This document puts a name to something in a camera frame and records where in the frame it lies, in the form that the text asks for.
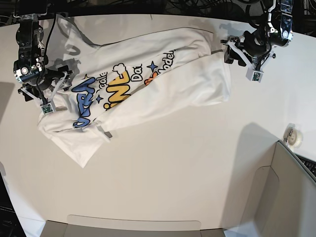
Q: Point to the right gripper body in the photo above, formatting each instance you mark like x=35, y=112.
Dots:
x=41, y=84

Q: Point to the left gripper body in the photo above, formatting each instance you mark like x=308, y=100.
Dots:
x=235, y=52

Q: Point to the white printed t-shirt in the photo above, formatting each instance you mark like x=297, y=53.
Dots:
x=128, y=82

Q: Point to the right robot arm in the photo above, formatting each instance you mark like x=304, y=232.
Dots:
x=32, y=51

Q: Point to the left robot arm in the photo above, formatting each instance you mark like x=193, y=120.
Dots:
x=273, y=28

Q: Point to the clear tape roll dispenser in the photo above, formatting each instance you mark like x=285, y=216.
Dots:
x=292, y=137

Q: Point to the black keyboard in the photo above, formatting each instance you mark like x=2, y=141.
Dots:
x=309, y=164

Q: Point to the grey cardboard box bottom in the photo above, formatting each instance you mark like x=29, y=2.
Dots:
x=84, y=226

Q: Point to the grey cardboard box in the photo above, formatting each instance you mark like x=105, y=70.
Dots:
x=84, y=226
x=287, y=205

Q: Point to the grey cardboard box right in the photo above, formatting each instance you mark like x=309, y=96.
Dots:
x=287, y=205

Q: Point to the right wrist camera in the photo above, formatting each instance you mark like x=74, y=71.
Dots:
x=47, y=108

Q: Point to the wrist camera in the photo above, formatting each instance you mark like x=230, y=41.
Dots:
x=47, y=108
x=254, y=75

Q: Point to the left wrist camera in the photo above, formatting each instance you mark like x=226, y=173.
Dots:
x=254, y=75

